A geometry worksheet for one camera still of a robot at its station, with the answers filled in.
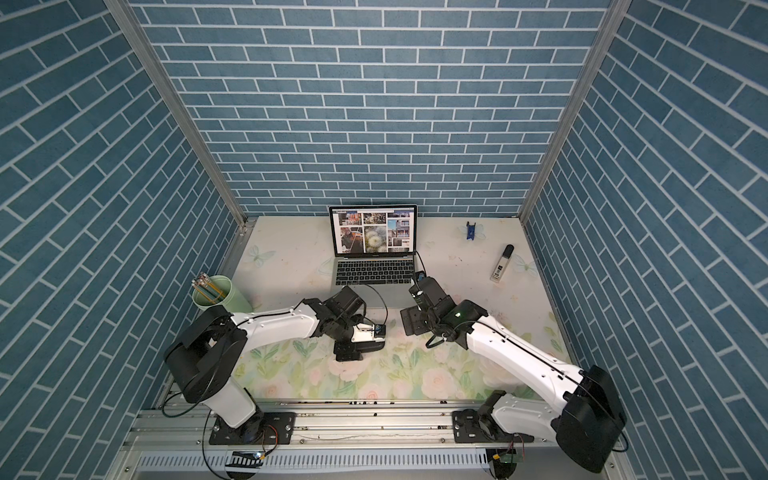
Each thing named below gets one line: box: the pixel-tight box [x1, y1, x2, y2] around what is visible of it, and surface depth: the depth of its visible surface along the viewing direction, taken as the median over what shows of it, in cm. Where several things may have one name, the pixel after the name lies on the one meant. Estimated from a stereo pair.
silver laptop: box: [329, 204, 418, 308], surface depth 104 cm
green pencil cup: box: [192, 274, 253, 314], surface depth 84 cm
